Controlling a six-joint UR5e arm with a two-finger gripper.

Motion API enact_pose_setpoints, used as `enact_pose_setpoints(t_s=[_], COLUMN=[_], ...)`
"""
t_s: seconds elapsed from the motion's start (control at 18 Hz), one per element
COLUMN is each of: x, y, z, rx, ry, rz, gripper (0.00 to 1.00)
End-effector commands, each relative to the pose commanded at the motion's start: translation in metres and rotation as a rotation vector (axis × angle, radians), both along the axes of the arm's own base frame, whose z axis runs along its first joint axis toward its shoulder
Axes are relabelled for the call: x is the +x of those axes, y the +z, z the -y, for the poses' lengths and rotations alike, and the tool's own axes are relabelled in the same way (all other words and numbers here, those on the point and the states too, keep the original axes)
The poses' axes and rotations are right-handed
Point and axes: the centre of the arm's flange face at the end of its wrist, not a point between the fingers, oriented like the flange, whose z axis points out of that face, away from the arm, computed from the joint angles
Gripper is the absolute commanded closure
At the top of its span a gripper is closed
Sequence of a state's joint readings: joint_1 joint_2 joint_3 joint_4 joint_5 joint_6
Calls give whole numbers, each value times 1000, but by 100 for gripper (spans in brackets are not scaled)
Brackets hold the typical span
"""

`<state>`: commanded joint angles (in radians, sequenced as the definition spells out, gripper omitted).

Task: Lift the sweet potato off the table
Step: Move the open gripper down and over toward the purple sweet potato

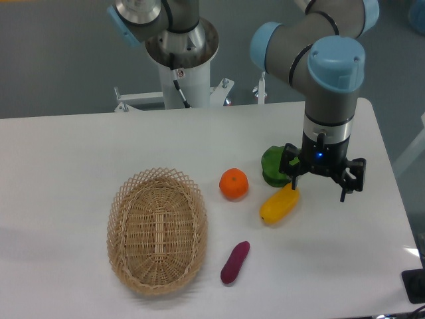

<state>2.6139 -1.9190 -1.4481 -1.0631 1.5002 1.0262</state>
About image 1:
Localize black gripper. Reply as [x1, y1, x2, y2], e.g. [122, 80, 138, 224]
[279, 134, 367, 202]

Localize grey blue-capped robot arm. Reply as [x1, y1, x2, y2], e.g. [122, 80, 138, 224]
[107, 1, 380, 195]

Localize purple sweet potato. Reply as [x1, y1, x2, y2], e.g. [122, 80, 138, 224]
[220, 241, 250, 285]

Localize green leafy vegetable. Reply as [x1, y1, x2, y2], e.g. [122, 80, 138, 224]
[261, 146, 292, 188]

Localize yellow mango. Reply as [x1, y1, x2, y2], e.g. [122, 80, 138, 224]
[259, 184, 300, 225]

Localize orange tangerine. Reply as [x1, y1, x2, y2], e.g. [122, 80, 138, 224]
[219, 168, 249, 200]

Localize black device at table edge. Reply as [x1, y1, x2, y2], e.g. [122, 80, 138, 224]
[401, 268, 424, 304]

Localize blue object top right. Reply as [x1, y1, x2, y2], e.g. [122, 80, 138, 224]
[408, 0, 425, 35]

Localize woven wicker basket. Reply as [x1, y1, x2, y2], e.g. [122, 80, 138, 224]
[106, 167, 208, 296]

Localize white frame at right edge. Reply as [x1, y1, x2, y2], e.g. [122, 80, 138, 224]
[392, 113, 425, 179]

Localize black base cable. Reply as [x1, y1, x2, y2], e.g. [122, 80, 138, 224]
[169, 53, 193, 110]

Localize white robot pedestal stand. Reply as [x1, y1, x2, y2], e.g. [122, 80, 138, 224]
[114, 18, 235, 112]

